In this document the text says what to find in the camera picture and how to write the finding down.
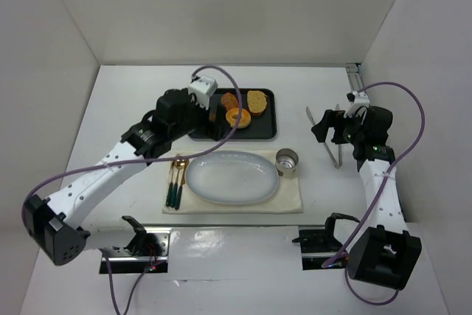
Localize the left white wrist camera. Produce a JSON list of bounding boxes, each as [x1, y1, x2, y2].
[[187, 75, 218, 110]]

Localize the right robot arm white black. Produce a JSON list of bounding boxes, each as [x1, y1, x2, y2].
[[311, 105, 422, 291]]

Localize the small metal cup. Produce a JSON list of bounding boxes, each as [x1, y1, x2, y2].
[[275, 148, 299, 178]]

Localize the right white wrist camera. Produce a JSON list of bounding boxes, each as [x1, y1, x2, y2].
[[344, 91, 370, 118]]

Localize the metal serving tongs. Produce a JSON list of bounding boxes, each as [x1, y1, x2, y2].
[[305, 105, 343, 170]]

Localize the gold spoon green handle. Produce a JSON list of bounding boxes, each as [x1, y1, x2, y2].
[[171, 159, 189, 210]]

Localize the white oval plate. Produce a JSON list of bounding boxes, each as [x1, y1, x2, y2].
[[185, 150, 279, 205]]

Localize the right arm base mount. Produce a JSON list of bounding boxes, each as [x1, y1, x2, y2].
[[292, 212, 359, 271]]

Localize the orange ring bread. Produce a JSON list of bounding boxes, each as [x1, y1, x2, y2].
[[226, 108, 251, 129]]

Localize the aluminium frame rail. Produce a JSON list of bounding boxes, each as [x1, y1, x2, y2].
[[345, 63, 364, 91]]

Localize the reddish orange bread piece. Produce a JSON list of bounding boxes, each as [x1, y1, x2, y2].
[[221, 92, 239, 111]]

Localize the sliced loaf bread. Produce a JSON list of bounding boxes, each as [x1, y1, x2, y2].
[[247, 90, 268, 116]]

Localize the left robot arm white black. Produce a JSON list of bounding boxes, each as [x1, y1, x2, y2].
[[21, 83, 229, 266]]

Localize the black baking tray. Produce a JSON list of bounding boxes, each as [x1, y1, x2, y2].
[[189, 88, 277, 141]]

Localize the gold knife green handle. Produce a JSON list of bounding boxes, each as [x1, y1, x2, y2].
[[175, 159, 190, 210]]

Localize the gold fork green handle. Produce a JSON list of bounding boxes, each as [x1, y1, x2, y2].
[[165, 162, 175, 207]]

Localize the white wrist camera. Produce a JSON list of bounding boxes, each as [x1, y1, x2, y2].
[[187, 75, 218, 110], [344, 91, 370, 118]]

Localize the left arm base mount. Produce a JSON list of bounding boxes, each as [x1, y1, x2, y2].
[[105, 215, 172, 274]]

